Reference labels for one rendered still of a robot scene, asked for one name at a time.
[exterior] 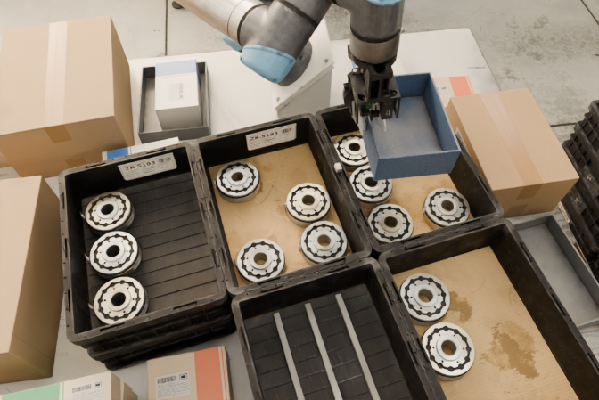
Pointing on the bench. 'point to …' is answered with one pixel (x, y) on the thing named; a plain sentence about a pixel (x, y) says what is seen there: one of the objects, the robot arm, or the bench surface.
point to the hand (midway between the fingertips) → (366, 121)
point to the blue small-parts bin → (413, 134)
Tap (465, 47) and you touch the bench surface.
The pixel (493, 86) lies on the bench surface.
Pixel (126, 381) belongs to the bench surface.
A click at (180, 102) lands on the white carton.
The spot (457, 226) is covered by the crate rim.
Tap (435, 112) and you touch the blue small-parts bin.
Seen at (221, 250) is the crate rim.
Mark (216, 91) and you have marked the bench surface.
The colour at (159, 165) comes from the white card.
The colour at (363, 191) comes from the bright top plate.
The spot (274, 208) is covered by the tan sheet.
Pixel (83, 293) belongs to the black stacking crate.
